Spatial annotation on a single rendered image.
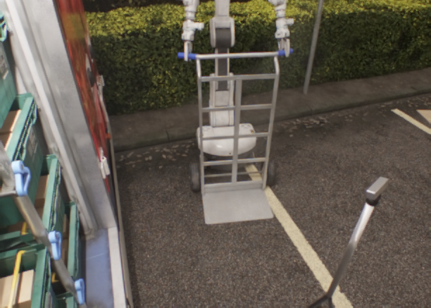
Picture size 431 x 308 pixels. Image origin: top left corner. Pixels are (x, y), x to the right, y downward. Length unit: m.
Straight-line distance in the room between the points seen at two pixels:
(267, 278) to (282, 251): 0.26
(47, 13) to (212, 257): 1.80
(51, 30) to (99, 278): 1.04
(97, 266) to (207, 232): 1.07
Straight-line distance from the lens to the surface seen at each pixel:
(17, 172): 0.86
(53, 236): 1.03
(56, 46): 1.19
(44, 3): 1.17
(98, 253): 1.63
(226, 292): 2.16
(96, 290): 1.52
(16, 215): 1.06
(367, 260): 2.52
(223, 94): 3.00
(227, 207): 2.58
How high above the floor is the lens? 1.91
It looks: 36 degrees down
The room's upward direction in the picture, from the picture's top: straight up
